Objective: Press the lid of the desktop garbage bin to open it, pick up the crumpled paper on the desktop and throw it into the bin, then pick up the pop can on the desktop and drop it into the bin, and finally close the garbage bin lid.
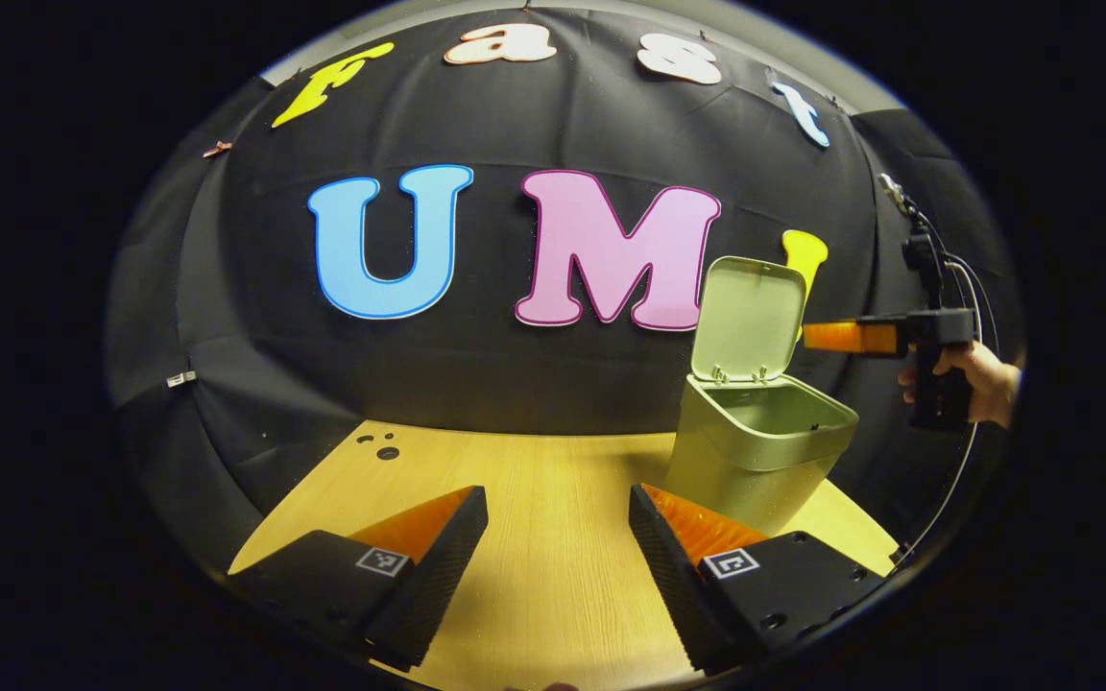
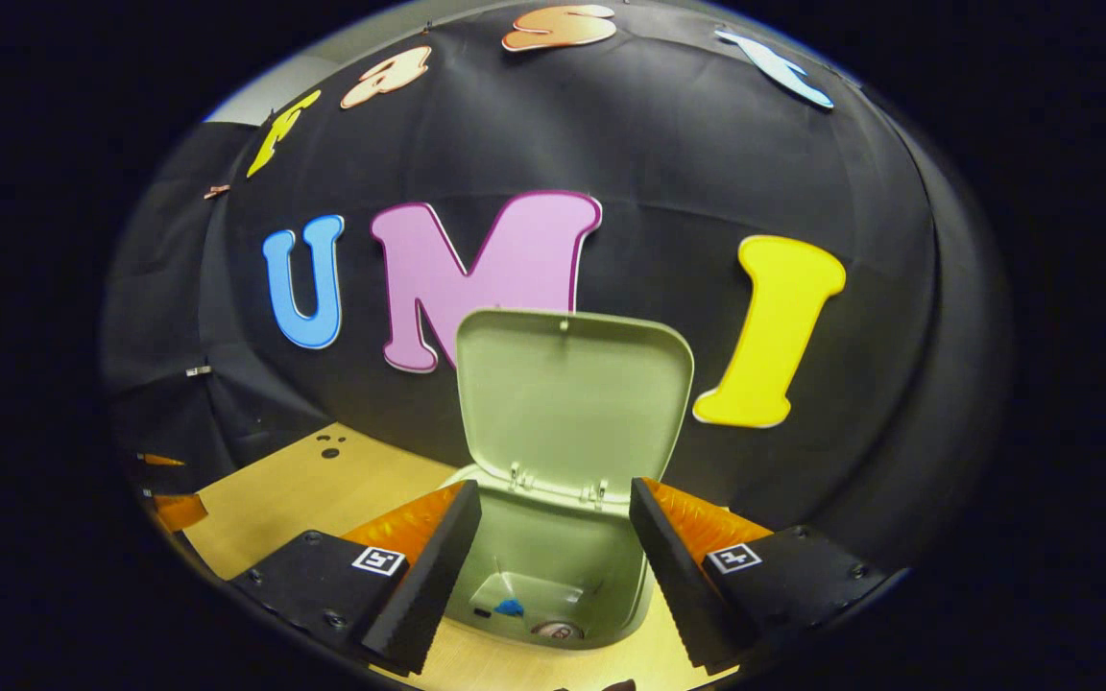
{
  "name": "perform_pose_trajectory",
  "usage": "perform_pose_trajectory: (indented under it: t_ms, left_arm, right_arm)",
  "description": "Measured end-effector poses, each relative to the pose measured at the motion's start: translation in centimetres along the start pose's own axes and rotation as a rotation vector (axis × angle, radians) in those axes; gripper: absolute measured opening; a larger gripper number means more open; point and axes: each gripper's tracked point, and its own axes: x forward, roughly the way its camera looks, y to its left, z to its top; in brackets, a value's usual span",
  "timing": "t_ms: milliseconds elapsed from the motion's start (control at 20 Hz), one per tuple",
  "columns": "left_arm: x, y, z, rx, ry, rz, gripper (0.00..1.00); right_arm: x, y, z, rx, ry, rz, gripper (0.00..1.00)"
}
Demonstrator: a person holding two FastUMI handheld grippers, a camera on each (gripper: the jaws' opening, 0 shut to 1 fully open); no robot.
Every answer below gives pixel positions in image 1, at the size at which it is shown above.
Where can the black backdrop cloth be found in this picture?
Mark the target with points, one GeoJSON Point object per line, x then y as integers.
{"type": "Point", "coordinates": [534, 125]}

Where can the copper cloth clip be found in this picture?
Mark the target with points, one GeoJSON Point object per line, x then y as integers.
{"type": "Point", "coordinates": [217, 149]}

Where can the white cloth clip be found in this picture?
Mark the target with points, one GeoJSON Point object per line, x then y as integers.
{"type": "Point", "coordinates": [181, 379]}

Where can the light green desktop garbage bin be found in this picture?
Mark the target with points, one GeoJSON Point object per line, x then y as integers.
{"type": "Point", "coordinates": [755, 432]}

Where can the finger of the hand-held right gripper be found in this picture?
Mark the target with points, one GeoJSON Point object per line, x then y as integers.
{"type": "Point", "coordinates": [851, 337]}

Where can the wooden desktop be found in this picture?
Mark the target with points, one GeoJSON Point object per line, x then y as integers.
{"type": "Point", "coordinates": [553, 518]}

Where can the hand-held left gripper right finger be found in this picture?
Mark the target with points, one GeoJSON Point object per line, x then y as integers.
{"type": "Point", "coordinates": [668, 585]}

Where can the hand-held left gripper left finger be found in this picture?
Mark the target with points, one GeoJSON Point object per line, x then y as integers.
{"type": "Point", "coordinates": [447, 566]}

